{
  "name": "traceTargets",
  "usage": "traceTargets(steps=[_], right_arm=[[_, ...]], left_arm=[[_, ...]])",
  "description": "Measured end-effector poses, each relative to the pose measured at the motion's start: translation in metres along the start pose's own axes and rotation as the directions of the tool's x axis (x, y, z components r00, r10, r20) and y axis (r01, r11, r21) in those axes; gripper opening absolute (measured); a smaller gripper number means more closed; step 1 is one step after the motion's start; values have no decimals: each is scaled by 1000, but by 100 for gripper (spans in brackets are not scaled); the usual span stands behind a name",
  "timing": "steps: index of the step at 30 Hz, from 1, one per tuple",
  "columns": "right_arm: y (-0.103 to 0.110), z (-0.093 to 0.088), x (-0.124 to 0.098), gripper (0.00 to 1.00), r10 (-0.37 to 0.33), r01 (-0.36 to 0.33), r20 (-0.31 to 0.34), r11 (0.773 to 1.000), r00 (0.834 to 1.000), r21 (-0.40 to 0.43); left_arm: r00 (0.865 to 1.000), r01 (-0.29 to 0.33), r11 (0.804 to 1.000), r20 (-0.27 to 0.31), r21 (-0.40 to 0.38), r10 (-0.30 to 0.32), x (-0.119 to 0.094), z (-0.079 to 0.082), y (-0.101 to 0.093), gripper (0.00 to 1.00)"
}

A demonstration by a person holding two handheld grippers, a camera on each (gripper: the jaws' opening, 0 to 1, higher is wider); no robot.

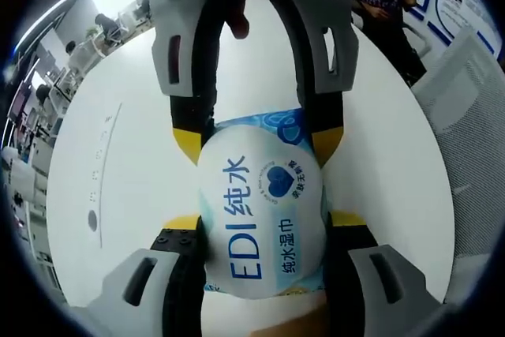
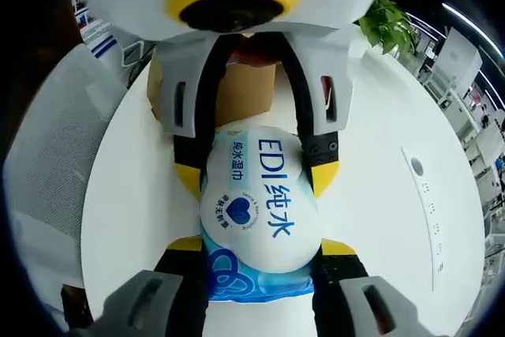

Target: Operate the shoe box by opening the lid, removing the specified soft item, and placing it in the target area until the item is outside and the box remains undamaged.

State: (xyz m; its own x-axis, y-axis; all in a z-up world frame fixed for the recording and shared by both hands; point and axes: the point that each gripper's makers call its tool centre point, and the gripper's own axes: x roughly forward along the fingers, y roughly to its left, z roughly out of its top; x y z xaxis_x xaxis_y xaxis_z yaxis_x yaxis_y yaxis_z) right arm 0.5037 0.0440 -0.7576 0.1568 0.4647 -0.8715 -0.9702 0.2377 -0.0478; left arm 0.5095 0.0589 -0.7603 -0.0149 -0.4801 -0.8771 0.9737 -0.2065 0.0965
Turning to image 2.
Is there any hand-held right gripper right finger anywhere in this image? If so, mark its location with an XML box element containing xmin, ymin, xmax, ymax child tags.
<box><xmin>310</xmin><ymin>236</ymin><xmax>420</xmax><ymax>337</ymax></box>

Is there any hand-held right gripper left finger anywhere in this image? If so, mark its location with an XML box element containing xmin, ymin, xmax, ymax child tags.
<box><xmin>65</xmin><ymin>236</ymin><xmax>209</xmax><ymax>337</ymax></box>

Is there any brown cardboard shoe box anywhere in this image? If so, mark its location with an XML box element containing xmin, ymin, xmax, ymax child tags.
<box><xmin>146</xmin><ymin>32</ymin><xmax>277</xmax><ymax>125</ymax></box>

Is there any blue soft wet wipes pack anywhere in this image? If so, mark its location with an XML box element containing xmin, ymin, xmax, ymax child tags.
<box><xmin>196</xmin><ymin>118</ymin><xmax>323</xmax><ymax>303</ymax></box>

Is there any person's left hand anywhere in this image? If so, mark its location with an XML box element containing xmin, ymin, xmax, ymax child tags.
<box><xmin>227</xmin><ymin>33</ymin><xmax>282</xmax><ymax>68</ymax></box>

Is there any potted green plant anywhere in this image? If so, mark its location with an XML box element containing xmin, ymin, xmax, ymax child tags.
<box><xmin>346</xmin><ymin>0</ymin><xmax>420</xmax><ymax>62</ymax></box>

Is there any white table socket strip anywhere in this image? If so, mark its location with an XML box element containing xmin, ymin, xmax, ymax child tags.
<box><xmin>400</xmin><ymin>146</ymin><xmax>450</xmax><ymax>295</ymax></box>

